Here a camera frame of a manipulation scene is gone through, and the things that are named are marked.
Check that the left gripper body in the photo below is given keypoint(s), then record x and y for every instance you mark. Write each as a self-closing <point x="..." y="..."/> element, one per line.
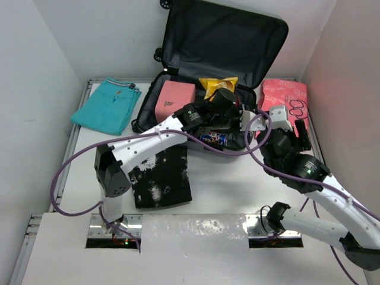
<point x="230" y="121"/>

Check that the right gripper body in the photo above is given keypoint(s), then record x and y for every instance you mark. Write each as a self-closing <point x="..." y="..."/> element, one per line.
<point x="293" y="141"/>

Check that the blue pepsi can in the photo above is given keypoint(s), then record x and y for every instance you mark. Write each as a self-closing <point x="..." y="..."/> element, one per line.
<point x="214" y="138"/>

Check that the yellow chips bag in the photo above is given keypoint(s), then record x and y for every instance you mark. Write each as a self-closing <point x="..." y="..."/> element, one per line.
<point x="211" y="85"/>

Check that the black white tie-dye shirt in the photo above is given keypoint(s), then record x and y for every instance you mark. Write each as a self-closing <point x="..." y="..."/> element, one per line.
<point x="162" y="180"/>

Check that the turquoise shorts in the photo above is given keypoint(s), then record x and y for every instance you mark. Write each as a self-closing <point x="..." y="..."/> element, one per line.
<point x="108" y="110"/>

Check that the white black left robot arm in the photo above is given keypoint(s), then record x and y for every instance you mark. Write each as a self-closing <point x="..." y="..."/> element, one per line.
<point x="113" y="162"/>

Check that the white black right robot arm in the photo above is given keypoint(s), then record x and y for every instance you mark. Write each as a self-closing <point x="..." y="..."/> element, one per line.
<point x="356" y="232"/>

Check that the folded coral printed garment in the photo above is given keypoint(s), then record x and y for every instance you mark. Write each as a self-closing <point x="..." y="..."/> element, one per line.
<point x="290" y="93"/>

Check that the grey open suitcase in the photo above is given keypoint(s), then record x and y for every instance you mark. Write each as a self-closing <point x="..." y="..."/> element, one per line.
<point x="207" y="40"/>

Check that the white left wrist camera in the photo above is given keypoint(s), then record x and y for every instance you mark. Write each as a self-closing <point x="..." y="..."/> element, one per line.
<point x="250" y="121"/>

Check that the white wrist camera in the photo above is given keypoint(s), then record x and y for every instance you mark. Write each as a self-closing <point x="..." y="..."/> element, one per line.
<point x="279" y="118"/>
<point x="250" y="121"/>

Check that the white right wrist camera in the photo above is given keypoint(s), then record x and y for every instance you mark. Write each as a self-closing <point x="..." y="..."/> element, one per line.
<point x="279" y="118"/>

